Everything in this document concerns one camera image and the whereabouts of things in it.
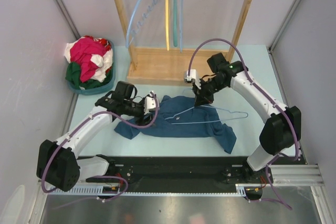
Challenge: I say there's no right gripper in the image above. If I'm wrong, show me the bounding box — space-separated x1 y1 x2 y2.
192 76 227 107

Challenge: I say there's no blue t-shirt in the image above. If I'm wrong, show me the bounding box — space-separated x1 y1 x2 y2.
114 108 237 154

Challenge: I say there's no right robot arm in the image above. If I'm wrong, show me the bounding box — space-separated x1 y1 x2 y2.
184 53 301 183

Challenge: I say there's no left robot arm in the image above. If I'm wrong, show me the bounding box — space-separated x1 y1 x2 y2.
36 81 159 193

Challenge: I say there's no light blue notched hanger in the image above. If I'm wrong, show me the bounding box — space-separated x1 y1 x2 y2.
125 0 161 48

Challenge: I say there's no yellow hanger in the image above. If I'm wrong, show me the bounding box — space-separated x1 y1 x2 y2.
165 0 170 51

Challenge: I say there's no teal hanger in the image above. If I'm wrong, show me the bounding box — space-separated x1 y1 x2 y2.
173 0 178 47

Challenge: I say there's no wooden clothes rack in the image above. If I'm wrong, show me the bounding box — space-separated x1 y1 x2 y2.
114 0 252 86

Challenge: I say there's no white garment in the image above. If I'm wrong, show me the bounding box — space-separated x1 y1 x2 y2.
64 41 113 82

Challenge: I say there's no teal laundry basket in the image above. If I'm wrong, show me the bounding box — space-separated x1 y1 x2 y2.
68 36 116 95

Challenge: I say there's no red patterned garment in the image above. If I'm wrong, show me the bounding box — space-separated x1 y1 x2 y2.
93 38 111 51

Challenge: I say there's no green garment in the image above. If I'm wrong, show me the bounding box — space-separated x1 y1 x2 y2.
65 62 104 90

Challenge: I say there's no pink garment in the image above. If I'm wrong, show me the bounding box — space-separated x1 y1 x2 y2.
70 37 107 82

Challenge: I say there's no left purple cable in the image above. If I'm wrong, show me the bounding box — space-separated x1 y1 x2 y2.
41 94 160 193

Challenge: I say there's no purple cable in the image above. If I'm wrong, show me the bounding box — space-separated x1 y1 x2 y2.
41 94 160 193
188 38 301 162

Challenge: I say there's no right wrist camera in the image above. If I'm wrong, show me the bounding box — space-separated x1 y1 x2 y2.
183 69 201 89

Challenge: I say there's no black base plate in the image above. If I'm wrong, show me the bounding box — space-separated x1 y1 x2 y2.
86 156 272 193

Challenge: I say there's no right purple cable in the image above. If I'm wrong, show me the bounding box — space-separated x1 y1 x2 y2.
188 38 301 162

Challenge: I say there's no white cable duct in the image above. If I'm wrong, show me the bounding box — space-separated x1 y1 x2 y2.
49 184 261 198

